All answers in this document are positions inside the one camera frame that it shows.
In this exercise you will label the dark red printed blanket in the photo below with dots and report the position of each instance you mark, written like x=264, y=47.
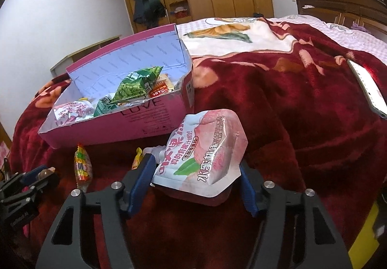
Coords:
x=287, y=106

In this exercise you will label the small brown candy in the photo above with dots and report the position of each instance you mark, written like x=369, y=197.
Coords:
x=47, y=171

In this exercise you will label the dark green snack packet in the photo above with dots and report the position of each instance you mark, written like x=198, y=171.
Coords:
x=102, y=109

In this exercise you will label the dark blue hanging coat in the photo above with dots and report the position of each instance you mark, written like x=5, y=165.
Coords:
x=139, y=7

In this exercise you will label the yellow cloth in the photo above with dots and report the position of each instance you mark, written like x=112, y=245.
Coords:
x=362, y=241

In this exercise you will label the green pea snack packet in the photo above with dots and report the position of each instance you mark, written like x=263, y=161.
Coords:
x=133, y=89

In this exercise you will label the white flat case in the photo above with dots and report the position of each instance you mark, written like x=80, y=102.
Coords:
x=367, y=87

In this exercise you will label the yellow candy packet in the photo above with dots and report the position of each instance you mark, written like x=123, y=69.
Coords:
x=83, y=99
x=136, y=161

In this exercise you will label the purple cloth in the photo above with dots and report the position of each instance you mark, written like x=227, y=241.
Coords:
x=359, y=27

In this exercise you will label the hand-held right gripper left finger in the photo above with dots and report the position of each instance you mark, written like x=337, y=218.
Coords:
x=142, y=186

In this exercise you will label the peach jelly pouch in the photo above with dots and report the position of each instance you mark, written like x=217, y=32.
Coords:
x=205, y=148

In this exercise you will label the pink white jelly pouch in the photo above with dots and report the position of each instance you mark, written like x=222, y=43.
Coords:
x=71, y=112

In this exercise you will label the low white shelf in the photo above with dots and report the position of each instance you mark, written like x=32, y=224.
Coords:
x=87, y=51

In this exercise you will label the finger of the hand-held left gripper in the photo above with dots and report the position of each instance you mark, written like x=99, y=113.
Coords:
x=31, y=175
x=45, y=183

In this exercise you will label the dark green hanging coat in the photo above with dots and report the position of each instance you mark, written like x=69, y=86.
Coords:
x=154, y=6

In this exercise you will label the orange red snack packet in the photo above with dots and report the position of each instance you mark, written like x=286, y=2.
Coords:
x=160, y=90

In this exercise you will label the colourful striped candy packet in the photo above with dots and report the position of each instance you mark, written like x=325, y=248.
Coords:
x=82, y=169

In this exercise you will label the red white container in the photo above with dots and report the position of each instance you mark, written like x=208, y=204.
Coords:
x=180, y=12

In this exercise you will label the wooden headboard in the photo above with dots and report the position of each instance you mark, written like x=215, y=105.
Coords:
x=332, y=3

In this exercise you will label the pink cardboard box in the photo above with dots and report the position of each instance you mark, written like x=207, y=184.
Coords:
x=145, y=124

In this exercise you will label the pink checkered bed sheet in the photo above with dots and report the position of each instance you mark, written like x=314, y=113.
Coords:
x=362, y=41

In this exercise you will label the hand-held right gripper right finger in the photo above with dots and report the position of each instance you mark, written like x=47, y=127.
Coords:
x=250, y=196

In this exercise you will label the pink paper item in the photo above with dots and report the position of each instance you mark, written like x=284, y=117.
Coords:
x=4, y=152

